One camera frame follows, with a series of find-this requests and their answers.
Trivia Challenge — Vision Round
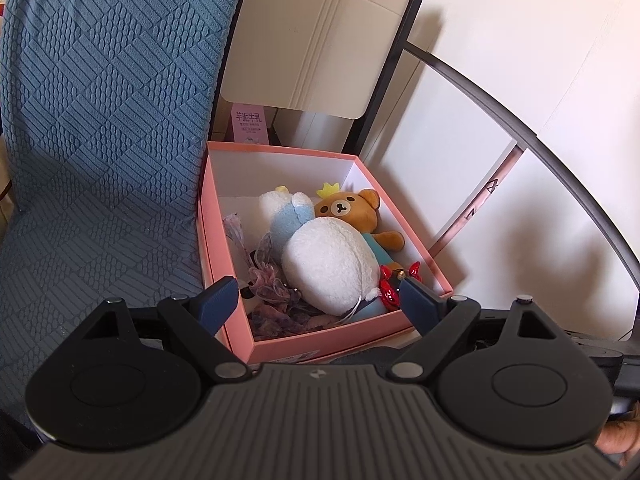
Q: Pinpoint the pink wooden strip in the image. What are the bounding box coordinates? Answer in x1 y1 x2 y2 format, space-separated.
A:
430 141 523 256

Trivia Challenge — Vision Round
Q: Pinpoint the purple ribbon bow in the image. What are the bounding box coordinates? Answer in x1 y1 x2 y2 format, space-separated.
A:
223 212 321 338

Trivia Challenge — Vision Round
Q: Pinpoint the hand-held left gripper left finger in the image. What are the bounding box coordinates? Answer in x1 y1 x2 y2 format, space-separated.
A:
80 276 262 382

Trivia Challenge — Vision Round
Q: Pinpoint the pink cardboard box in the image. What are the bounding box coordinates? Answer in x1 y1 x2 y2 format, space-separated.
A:
197 141 454 365

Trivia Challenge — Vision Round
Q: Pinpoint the red toy figure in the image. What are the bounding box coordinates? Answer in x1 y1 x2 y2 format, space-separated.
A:
378 260 422 311

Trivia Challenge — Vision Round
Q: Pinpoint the white and blue penguin plush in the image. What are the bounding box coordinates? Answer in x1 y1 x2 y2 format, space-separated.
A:
258 186 383 318

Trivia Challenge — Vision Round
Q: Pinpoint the person's right hand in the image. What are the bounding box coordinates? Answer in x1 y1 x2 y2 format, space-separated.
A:
597 406 640 455

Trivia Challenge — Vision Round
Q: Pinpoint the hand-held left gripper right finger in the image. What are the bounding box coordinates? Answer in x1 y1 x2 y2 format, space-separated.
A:
390 276 576 382

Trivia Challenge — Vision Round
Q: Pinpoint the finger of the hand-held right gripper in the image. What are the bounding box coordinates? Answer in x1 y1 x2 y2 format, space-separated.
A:
562 329 625 358

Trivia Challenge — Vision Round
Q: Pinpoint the black curved metal tube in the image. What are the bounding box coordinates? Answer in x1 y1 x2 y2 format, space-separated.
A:
402 42 640 291

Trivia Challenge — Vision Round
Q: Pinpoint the brown bear plush toy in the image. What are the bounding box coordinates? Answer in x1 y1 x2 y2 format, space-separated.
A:
314 182 406 271

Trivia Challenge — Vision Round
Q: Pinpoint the pink carton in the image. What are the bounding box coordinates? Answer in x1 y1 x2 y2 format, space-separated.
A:
231 101 273 146

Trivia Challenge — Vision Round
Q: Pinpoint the beige folding chair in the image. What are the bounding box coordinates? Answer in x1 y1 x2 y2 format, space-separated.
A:
210 0 481 361

